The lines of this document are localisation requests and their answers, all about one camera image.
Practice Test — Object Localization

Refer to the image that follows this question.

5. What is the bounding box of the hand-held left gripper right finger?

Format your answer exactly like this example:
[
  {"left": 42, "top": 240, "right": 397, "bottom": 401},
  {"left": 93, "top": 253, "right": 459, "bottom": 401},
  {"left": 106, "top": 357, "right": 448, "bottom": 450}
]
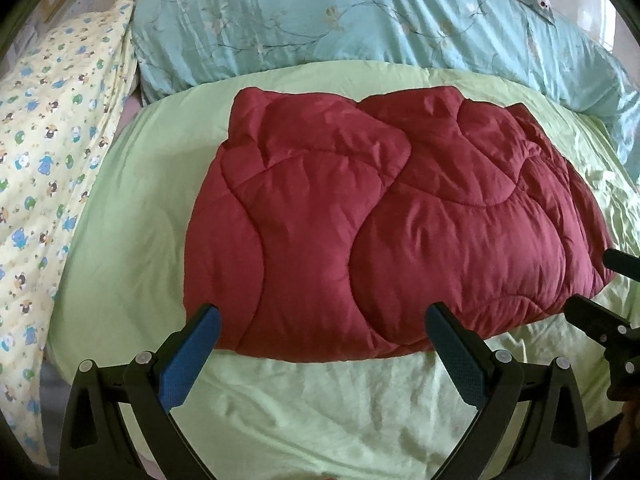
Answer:
[{"left": 424, "top": 301, "right": 598, "bottom": 480}]

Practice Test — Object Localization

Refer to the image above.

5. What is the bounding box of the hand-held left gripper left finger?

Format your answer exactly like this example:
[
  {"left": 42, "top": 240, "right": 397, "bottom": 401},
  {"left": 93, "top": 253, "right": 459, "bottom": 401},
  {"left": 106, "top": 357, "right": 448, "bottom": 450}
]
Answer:
[{"left": 59, "top": 302, "right": 223, "bottom": 480}]

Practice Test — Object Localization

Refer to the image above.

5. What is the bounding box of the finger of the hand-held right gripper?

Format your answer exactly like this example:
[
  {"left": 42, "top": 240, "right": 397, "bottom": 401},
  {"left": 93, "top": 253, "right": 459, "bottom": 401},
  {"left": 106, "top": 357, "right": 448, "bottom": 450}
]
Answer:
[
  {"left": 602, "top": 247, "right": 640, "bottom": 281},
  {"left": 565, "top": 294, "right": 640, "bottom": 356}
]

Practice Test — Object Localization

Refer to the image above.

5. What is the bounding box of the dark red puffer jacket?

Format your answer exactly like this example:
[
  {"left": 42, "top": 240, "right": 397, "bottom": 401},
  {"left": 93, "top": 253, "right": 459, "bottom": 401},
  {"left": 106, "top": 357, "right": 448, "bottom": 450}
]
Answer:
[{"left": 182, "top": 85, "right": 617, "bottom": 363}]

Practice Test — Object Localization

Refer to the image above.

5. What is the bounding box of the light green bed sheet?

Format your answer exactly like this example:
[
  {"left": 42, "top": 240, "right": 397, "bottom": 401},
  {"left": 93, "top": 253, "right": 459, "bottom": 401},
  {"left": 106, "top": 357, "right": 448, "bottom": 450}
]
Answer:
[{"left": 45, "top": 60, "right": 640, "bottom": 480}]

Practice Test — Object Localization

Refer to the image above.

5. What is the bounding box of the pink bed sheet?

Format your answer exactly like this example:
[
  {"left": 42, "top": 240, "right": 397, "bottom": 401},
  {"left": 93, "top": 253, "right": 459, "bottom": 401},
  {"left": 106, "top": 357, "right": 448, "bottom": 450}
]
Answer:
[{"left": 117, "top": 92, "right": 148, "bottom": 131}]

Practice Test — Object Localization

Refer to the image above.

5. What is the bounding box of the yellow cartoon print blanket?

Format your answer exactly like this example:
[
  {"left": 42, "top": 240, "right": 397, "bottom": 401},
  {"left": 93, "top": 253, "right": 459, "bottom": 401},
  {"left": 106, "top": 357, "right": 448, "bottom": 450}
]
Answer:
[{"left": 0, "top": 0, "right": 138, "bottom": 466}]

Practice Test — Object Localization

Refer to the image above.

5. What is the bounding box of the teal floral quilt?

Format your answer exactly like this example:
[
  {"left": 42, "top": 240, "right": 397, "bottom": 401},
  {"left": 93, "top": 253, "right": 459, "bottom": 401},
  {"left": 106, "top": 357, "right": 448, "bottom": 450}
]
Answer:
[{"left": 131, "top": 0, "right": 640, "bottom": 166}]

